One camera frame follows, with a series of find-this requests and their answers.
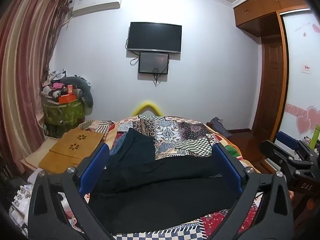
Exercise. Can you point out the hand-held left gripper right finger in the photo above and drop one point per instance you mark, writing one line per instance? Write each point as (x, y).
(228, 166)

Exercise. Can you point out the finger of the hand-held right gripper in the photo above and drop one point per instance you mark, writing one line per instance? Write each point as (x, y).
(287, 139)
(280, 153)

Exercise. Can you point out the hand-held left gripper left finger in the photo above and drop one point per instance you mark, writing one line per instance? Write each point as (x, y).
(93, 166)

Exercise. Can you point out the black pants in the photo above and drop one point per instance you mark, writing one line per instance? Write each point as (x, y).
(162, 192)

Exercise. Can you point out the orange green blanket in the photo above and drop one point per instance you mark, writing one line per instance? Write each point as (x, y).
(231, 151)

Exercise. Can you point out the green bottle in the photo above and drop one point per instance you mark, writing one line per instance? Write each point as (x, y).
(315, 137)

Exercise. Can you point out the wooden lap desk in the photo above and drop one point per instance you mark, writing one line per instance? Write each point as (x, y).
(72, 147)

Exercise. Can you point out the blue folded garment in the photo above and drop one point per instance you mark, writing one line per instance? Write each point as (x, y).
(117, 146)

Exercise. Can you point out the dark blue cloth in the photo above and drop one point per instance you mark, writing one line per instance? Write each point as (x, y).
(217, 126)

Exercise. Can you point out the dark teal folded garment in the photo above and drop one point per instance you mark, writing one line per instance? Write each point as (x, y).
(136, 145)

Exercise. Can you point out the white wardrobe door with hearts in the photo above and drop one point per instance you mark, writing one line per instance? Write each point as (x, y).
(302, 92)

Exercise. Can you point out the patchwork printed blanket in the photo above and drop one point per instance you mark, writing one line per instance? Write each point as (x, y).
(180, 135)

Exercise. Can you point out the light wooden bedside table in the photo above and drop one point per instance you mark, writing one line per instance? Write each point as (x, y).
(32, 160)

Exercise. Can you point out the orange box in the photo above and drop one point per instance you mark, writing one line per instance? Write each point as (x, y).
(67, 96)

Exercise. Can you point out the grey neck pillow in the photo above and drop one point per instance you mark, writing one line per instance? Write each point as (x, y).
(83, 90)

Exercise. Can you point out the yellow headboard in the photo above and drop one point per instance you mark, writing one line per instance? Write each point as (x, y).
(148, 105)

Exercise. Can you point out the wooden overhead cabinet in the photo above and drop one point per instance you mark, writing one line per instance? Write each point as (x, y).
(260, 12)

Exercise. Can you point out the striped red curtain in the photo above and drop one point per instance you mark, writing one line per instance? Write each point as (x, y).
(25, 55)

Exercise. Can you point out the white air conditioner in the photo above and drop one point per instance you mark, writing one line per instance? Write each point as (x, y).
(95, 2)

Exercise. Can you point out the small black wall monitor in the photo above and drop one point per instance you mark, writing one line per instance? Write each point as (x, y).
(152, 62)

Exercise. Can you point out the black wall television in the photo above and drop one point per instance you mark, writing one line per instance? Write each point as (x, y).
(153, 36)

